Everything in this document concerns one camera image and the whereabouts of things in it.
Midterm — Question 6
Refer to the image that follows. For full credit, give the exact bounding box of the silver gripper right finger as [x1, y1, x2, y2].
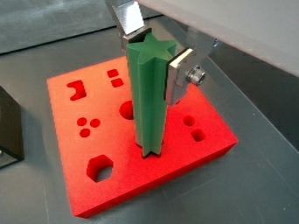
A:
[164, 27, 220, 105]

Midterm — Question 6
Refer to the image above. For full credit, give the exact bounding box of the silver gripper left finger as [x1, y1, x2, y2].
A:
[105, 0, 152, 50]

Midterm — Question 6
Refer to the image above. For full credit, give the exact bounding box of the green star peg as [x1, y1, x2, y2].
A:
[125, 33, 176, 157]

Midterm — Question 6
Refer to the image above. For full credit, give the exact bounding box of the red shape sorter block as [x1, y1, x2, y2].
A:
[48, 58, 237, 218]

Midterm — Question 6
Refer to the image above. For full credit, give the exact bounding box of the black curved holder stand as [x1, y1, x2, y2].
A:
[0, 86, 24, 169]

